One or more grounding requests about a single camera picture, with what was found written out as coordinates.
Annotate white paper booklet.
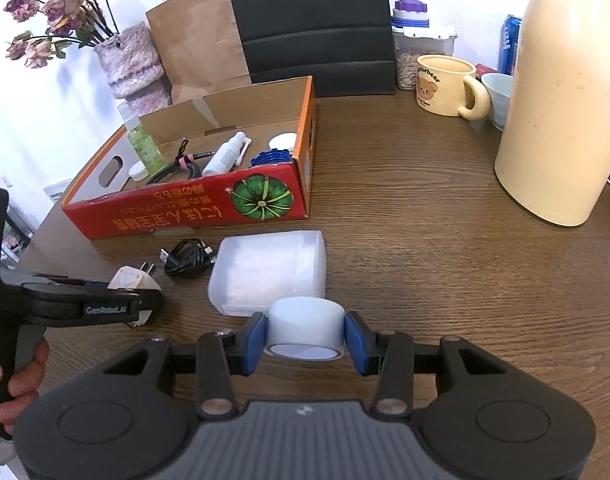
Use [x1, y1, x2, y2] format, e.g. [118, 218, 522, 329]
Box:
[43, 179, 72, 204]

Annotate white power adapter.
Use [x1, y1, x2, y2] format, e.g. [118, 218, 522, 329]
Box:
[106, 260, 163, 328]

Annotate translucent white plastic box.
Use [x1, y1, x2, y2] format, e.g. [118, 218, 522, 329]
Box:
[207, 230, 326, 318]

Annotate cream bear mug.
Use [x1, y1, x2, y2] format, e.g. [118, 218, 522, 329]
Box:
[416, 54, 491, 122]

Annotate pale blue cup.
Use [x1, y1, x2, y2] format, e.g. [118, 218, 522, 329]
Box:
[480, 73, 513, 131]

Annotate purple lid food jar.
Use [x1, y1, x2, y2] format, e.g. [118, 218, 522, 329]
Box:
[390, 0, 458, 91]

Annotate black usb cable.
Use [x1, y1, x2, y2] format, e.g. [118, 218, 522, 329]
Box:
[157, 237, 219, 278]

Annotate white tape roll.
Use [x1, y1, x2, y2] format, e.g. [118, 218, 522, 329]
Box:
[265, 296, 346, 362]

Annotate brown paper bag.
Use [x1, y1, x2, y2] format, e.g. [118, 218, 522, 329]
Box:
[146, 0, 250, 103]

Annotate dried pink flowers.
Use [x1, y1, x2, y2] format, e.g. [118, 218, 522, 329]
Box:
[3, 0, 119, 68]

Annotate white spray bottle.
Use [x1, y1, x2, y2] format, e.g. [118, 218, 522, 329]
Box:
[203, 131, 252, 177]

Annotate braided black cable coil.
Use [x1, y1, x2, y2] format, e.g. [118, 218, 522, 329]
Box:
[144, 138, 217, 186]

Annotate pink textured vase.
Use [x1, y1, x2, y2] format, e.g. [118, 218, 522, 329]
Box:
[93, 22, 171, 116]

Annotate black paper bag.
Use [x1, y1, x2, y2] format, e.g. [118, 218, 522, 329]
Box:
[231, 0, 396, 98]

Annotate cream thermos jug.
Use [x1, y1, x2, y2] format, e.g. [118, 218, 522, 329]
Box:
[495, 0, 610, 226]

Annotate green spray bottle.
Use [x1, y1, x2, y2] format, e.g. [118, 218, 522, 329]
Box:
[117, 102, 167, 177]

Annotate orange cardboard box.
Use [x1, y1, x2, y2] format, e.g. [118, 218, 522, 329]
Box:
[61, 76, 317, 240]

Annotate person's left hand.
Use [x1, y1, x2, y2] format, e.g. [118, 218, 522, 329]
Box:
[0, 337, 50, 434]

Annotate white jar lid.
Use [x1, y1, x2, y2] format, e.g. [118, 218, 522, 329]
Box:
[128, 162, 150, 182]

